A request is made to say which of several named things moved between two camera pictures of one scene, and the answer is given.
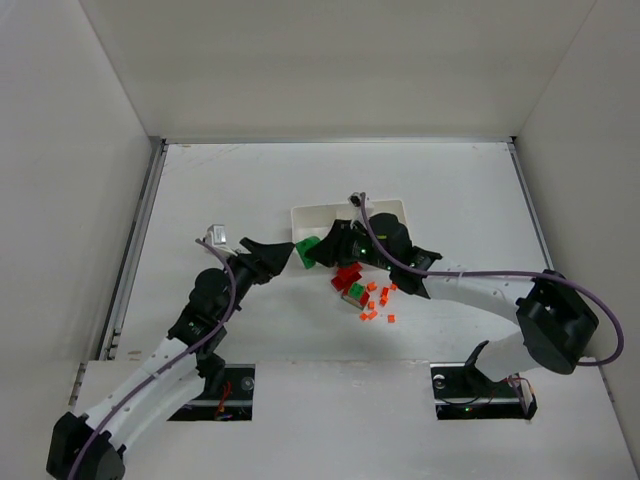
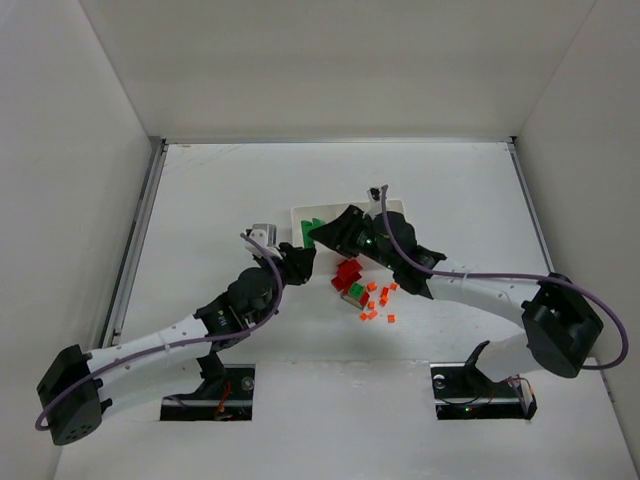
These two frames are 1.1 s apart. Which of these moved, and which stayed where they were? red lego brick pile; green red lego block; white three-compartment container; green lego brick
Moved: green lego brick
Stayed: white three-compartment container; green red lego block; red lego brick pile
